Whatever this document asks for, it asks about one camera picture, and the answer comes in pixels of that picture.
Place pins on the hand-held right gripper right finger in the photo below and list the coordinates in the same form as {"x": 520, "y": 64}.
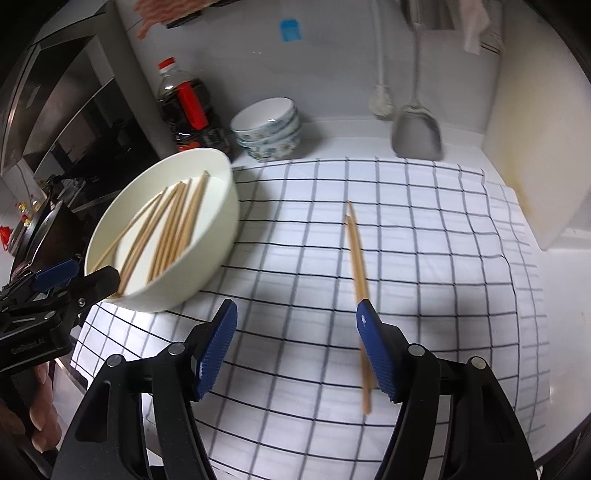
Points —
{"x": 378, "y": 350}

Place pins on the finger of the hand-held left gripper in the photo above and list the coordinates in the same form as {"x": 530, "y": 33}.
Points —
{"x": 104, "y": 281}
{"x": 55, "y": 273}

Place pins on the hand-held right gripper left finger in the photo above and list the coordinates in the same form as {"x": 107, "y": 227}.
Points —
{"x": 217, "y": 350}

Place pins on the pile of wooden chopsticks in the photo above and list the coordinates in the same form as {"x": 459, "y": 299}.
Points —
{"x": 171, "y": 230}

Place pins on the single wooden chopstick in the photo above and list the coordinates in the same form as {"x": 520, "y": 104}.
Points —
{"x": 361, "y": 263}
{"x": 353, "y": 263}

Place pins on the large cream bowl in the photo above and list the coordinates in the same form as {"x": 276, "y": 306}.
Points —
{"x": 203, "y": 258}

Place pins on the person's left hand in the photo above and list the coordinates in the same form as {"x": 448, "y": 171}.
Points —
{"x": 44, "y": 410}

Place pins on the black wok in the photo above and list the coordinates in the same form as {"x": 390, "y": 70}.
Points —
{"x": 51, "y": 240}

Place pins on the white black-checked cloth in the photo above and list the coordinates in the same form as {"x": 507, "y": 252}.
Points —
{"x": 300, "y": 258}

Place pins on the black range hood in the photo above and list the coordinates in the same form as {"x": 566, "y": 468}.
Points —
{"x": 69, "y": 115}

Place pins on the dark sauce bottle red cap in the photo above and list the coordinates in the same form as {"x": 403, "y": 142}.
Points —
{"x": 168, "y": 99}

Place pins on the metal spatula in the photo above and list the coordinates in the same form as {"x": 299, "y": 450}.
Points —
{"x": 415, "y": 134}

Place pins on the white dish brush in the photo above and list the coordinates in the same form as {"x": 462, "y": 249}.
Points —
{"x": 382, "y": 104}

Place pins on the white cutting board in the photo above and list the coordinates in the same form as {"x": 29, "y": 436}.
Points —
{"x": 545, "y": 138}

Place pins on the orange striped cloth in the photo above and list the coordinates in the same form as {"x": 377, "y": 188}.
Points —
{"x": 161, "y": 9}

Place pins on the pink hanging cloth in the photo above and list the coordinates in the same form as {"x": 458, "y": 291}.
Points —
{"x": 475, "y": 32}

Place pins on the blue wall hook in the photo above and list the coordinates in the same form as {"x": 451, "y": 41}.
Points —
{"x": 290, "y": 31}

